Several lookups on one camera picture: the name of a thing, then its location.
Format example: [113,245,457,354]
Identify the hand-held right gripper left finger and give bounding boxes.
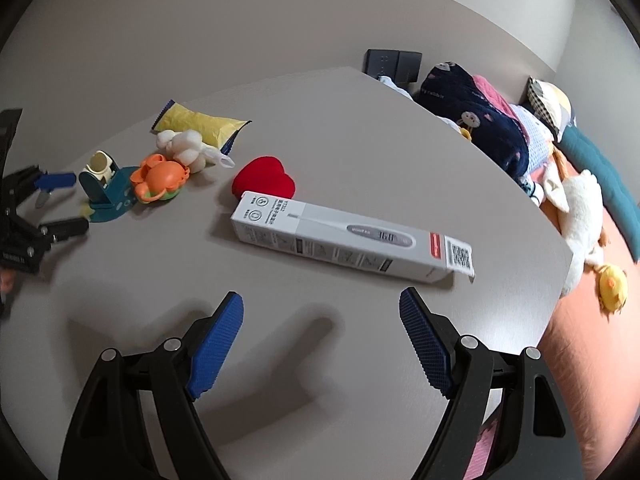
[57,290,246,480]

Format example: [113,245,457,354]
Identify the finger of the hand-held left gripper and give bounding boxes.
[2,165,78,211]
[37,216,90,249]

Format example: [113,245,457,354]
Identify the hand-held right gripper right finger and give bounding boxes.
[398,286,586,480]

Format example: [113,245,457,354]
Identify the white thermometer box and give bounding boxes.
[230,191,477,285]

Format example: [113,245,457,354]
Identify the orange plastic toy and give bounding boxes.
[130,154,191,204]

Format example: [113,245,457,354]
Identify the pink patterned mat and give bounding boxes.
[462,405,506,480]

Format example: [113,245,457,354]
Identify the small white plush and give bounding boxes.
[156,129,207,173]

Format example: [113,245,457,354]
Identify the yellow snack packet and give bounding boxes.
[151,100,252,153]

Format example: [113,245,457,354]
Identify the red heart plush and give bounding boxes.
[232,156,297,200]

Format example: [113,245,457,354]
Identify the orange bed sheet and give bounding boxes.
[540,150,640,466]

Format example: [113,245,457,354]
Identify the yellow duck plush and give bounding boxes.
[595,264,628,316]

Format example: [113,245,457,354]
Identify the white goose plush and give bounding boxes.
[542,162,608,298]

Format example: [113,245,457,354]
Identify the navy printed blanket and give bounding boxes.
[415,61,531,178]

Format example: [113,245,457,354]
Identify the white blue checked cloth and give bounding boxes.
[510,105,556,171]

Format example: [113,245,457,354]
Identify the teal cushion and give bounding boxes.
[557,122,640,261]

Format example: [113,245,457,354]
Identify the pink cloth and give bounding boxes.
[472,75,516,121]

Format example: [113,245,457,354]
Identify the white crumpled cloth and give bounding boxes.
[377,75,413,98]

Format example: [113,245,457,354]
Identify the plaid pillow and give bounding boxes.
[525,77,573,143]

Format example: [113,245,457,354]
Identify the teal toy with cream ring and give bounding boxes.
[77,150,143,224]

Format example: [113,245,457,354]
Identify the dark wall socket panel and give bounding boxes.
[364,49,422,85]

